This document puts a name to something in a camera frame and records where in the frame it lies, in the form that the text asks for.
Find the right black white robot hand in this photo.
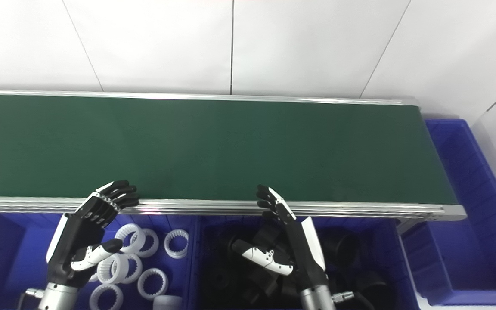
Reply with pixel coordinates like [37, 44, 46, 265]
[232, 185, 329, 291]

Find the green conveyor belt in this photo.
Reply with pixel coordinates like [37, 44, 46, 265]
[0, 94, 459, 205]
[0, 89, 467, 235]

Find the white plastic cylinder part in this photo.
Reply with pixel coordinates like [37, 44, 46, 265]
[153, 295, 183, 310]

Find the blue plastic bin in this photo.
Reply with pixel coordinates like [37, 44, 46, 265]
[188, 214, 422, 310]
[0, 212, 197, 310]
[401, 118, 496, 307]

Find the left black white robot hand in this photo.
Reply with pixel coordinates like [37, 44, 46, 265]
[46, 180, 140, 287]

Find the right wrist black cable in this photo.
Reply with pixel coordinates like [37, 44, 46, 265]
[332, 291, 376, 310]

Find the black cylindrical plastic part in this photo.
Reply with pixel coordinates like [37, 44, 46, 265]
[323, 230, 363, 266]
[244, 268, 288, 307]
[356, 276, 397, 310]
[252, 224, 287, 250]
[205, 263, 240, 298]

